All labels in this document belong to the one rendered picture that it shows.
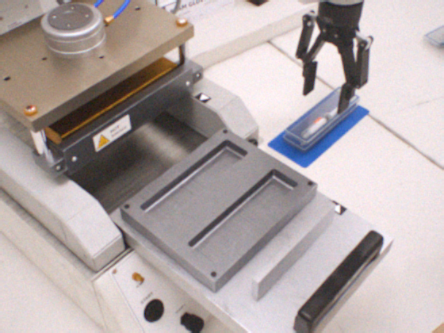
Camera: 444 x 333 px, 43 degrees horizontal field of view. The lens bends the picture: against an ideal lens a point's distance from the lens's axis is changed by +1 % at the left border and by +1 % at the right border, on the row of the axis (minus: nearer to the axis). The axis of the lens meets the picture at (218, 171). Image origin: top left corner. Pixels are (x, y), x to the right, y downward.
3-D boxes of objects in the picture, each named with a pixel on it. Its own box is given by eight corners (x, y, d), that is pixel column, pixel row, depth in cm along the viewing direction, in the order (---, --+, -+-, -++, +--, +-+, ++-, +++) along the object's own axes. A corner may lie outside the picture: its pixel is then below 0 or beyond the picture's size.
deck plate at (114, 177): (-87, 121, 93) (-89, 116, 92) (82, 32, 110) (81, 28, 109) (91, 283, 71) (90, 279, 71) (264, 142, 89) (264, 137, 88)
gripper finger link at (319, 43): (328, 31, 98) (323, 25, 98) (302, 69, 108) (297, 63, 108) (342, 21, 100) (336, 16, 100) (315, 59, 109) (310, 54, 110)
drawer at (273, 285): (111, 233, 76) (101, 196, 70) (220, 147, 86) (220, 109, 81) (284, 378, 62) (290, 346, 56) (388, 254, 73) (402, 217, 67)
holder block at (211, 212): (121, 218, 72) (118, 206, 71) (223, 139, 82) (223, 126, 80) (215, 293, 65) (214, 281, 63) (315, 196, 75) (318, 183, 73)
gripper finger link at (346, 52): (345, 23, 100) (351, 23, 99) (356, 79, 105) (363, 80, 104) (331, 32, 98) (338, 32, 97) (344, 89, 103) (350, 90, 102)
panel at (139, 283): (159, 366, 81) (106, 271, 72) (286, 240, 96) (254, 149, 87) (167, 372, 80) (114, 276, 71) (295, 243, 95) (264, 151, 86)
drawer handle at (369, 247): (292, 328, 62) (295, 311, 59) (365, 245, 69) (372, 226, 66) (307, 340, 61) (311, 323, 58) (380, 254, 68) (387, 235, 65)
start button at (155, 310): (147, 322, 79) (139, 308, 78) (161, 308, 80) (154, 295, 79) (153, 326, 78) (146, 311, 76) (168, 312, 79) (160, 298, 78)
